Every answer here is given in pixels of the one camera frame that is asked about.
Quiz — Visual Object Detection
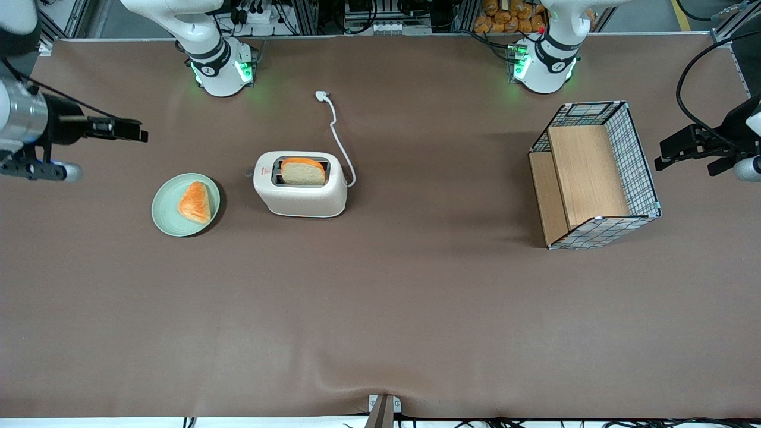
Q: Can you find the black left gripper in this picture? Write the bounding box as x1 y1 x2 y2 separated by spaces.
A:
654 95 761 177

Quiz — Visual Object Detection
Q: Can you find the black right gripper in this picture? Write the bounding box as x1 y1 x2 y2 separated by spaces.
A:
43 94 149 147

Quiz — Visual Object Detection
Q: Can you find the white two-slot toaster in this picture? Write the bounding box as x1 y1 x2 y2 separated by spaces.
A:
253 150 348 218

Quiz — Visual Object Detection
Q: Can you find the light green round plate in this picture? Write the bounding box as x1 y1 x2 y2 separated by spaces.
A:
151 173 221 238

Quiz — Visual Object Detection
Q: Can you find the orange triangular pastry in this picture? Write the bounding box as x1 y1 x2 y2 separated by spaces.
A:
178 181 212 225

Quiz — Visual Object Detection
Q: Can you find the white power strip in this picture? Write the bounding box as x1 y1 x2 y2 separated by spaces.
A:
235 6 274 24

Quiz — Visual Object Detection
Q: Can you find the toast slice with orange crust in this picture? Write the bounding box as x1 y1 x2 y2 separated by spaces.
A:
281 157 328 186

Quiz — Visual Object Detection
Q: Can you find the pile of orange bread rolls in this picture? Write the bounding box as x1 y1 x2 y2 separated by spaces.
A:
474 0 548 34

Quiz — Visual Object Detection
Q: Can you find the brown table mat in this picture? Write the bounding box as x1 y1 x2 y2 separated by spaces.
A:
0 33 761 420

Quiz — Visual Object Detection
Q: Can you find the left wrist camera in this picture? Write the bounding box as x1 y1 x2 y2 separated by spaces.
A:
733 156 761 182

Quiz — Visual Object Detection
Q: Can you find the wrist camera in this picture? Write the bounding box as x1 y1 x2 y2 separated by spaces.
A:
733 156 761 182
0 159 84 183

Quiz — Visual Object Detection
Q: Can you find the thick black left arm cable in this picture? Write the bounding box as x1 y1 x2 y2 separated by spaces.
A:
676 30 761 139

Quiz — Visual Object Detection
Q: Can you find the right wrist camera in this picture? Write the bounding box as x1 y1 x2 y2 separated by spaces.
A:
0 159 84 183

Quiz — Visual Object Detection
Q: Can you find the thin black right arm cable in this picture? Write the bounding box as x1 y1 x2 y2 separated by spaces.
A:
0 56 122 121

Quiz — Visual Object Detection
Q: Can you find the wire basket with wooden shelf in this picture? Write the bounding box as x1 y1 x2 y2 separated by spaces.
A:
528 101 662 250

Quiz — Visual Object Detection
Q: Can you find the aluminium frame rail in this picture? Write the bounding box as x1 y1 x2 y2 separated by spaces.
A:
710 0 761 99

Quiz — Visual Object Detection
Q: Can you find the white toaster power cable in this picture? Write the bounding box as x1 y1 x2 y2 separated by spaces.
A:
315 90 357 188

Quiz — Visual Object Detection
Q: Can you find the metal table edge bracket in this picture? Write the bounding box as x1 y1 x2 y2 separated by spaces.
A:
367 394 402 428

